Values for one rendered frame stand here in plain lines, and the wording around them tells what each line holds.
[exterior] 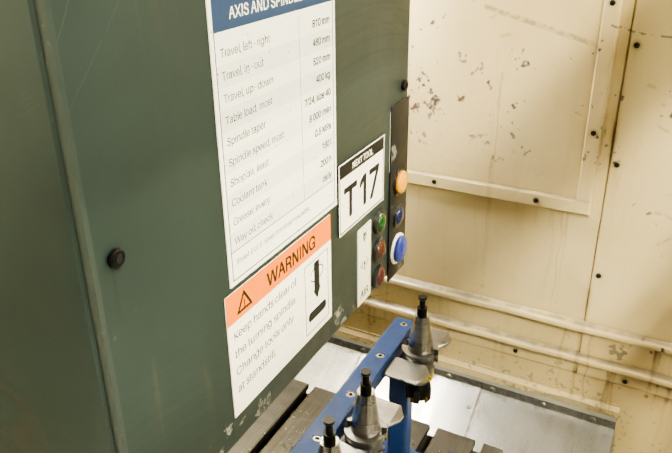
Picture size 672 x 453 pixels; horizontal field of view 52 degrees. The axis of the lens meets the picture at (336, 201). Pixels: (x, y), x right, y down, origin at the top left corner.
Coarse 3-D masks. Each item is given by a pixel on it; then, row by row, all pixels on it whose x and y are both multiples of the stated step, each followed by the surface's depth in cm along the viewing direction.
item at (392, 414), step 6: (378, 402) 108; (384, 402) 108; (390, 402) 108; (378, 408) 107; (384, 408) 107; (390, 408) 107; (396, 408) 107; (384, 414) 105; (390, 414) 105; (396, 414) 105; (402, 414) 106; (384, 420) 104; (390, 420) 104; (396, 420) 104; (390, 426) 104
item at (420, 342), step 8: (416, 312) 117; (416, 320) 116; (424, 320) 116; (416, 328) 116; (424, 328) 116; (416, 336) 117; (424, 336) 116; (408, 344) 119; (416, 344) 117; (424, 344) 117; (432, 344) 118; (416, 352) 117; (424, 352) 117
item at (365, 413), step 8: (360, 400) 98; (368, 400) 98; (360, 408) 98; (368, 408) 98; (376, 408) 99; (352, 416) 101; (360, 416) 99; (368, 416) 99; (376, 416) 99; (352, 424) 100; (360, 424) 99; (368, 424) 99; (376, 424) 100; (352, 432) 101; (360, 432) 99; (368, 432) 99; (376, 432) 100
